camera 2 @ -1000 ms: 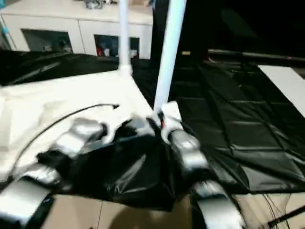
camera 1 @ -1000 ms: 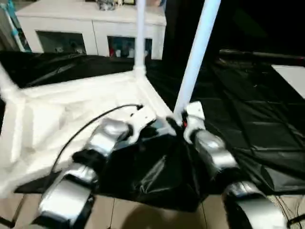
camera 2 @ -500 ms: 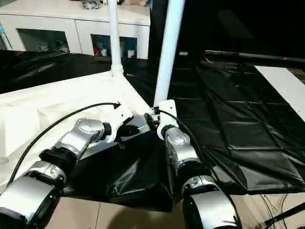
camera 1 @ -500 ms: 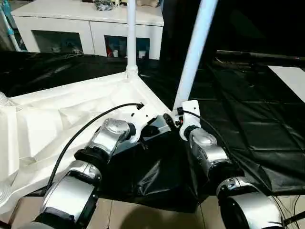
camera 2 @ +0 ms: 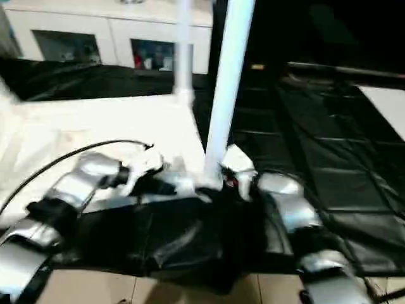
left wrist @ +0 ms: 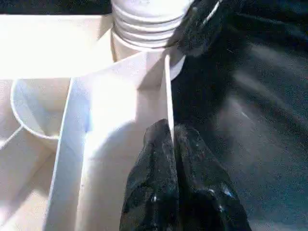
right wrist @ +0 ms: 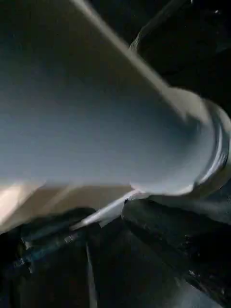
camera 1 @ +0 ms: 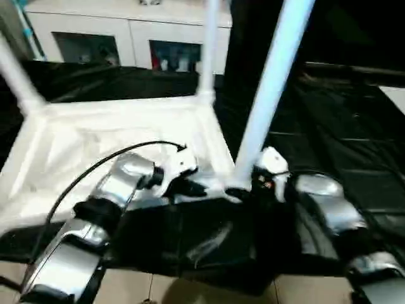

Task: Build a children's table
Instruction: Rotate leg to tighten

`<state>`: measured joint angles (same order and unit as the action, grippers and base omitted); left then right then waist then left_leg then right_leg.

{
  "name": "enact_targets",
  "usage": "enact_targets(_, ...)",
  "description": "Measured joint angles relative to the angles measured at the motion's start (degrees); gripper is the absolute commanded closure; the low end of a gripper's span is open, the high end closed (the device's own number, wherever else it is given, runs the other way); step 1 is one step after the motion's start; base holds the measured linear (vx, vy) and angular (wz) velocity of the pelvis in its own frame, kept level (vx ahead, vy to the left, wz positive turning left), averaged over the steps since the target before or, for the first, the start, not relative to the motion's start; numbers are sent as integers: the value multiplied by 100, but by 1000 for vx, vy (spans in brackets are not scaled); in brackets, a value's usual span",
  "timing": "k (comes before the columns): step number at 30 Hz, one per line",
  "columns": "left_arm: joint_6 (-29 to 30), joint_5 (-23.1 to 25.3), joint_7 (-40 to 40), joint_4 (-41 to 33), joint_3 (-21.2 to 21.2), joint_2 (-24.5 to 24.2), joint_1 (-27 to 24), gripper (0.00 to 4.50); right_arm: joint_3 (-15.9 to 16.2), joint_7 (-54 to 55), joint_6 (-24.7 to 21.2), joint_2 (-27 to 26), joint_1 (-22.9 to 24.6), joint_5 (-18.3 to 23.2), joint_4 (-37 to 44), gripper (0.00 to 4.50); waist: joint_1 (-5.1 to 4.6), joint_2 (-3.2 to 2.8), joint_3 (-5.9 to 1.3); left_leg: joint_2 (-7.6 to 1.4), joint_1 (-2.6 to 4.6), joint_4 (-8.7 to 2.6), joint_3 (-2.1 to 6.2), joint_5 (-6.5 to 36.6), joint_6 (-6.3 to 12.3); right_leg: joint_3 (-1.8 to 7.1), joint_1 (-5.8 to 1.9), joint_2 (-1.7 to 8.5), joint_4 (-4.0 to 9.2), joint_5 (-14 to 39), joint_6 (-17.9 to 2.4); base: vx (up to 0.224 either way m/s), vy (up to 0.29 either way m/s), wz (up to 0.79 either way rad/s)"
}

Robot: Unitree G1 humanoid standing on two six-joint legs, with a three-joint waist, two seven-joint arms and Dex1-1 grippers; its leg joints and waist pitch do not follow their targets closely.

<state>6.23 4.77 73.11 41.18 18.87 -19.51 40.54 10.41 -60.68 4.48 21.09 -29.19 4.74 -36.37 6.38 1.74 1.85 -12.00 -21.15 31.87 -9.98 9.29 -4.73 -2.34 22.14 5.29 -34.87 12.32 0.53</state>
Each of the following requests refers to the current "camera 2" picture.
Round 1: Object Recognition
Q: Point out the white plastic table top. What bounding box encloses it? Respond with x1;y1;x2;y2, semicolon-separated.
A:
0;90;224;219

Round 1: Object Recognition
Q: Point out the white plastic table leg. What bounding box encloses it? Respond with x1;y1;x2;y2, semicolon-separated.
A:
173;0;195;103
0;75;23;104
201;0;256;191

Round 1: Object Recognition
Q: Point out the black mat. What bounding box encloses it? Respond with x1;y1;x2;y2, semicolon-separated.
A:
0;56;405;295

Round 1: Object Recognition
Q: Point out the white printed jar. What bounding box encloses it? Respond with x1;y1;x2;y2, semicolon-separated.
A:
159;52;174;71

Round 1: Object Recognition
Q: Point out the dark tall cabinet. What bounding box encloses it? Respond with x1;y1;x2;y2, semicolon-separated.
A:
207;0;289;77

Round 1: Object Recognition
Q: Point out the white sideboard cabinet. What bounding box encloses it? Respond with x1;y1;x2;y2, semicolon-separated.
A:
0;0;213;74

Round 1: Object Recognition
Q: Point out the white flat board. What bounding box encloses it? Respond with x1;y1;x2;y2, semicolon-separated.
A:
357;85;405;143

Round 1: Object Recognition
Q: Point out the black metal stand bar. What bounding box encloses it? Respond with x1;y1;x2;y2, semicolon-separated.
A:
376;288;405;302

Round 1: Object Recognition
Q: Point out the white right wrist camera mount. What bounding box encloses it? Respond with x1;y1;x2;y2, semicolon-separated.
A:
219;144;258;202

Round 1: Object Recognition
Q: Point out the black metal rail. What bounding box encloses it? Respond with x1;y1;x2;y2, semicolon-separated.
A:
286;61;405;80

